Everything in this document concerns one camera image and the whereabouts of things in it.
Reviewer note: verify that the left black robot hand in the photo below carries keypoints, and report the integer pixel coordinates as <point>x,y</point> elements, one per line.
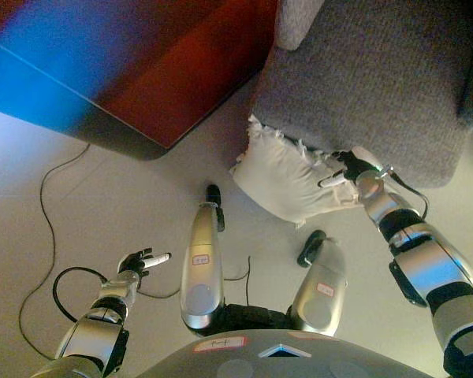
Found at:
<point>134,264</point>

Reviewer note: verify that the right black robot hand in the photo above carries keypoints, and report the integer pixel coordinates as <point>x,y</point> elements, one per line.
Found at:
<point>356,165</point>

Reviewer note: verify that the white fringed pillow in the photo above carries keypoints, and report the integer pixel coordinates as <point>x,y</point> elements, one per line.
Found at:
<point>280,177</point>

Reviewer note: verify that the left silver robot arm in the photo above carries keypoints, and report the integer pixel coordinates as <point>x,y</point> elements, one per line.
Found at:
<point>90,338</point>

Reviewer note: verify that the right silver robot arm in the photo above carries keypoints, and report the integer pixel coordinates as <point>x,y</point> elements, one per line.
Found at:
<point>429,260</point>

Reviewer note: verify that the left silver robot leg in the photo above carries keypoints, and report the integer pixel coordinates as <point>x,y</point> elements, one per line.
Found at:
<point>201,267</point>

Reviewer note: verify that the silver robot leg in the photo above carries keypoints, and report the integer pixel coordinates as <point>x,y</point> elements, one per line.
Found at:
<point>201,267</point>
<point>319,291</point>

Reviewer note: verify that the grey fabric armchair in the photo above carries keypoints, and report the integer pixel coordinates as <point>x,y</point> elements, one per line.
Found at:
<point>358,78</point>

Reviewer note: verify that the right silver robot leg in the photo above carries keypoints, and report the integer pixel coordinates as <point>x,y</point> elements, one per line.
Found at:
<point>319,291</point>

